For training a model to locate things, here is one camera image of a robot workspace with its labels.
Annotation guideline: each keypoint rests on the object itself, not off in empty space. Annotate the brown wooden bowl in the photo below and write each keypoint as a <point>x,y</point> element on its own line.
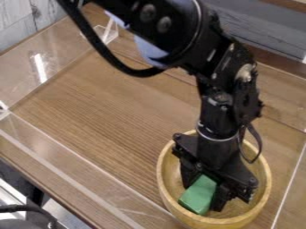
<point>238,213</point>

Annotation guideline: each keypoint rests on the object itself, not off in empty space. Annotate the green rectangular block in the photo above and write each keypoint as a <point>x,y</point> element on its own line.
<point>198,195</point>

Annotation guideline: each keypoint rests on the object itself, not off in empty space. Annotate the clear acrylic corner bracket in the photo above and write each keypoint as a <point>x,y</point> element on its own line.
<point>107,32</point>

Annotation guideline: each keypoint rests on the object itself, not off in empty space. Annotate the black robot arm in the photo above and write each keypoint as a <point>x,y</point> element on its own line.
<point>179,35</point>

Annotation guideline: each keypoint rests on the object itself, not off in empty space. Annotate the black metal table mount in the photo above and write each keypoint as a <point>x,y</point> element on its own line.
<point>37,218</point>

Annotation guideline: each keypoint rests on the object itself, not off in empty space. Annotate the clear acrylic tray wall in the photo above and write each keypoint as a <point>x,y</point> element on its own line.
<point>85,131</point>

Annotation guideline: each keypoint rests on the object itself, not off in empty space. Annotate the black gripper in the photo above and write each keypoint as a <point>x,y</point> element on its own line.
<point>218,159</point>

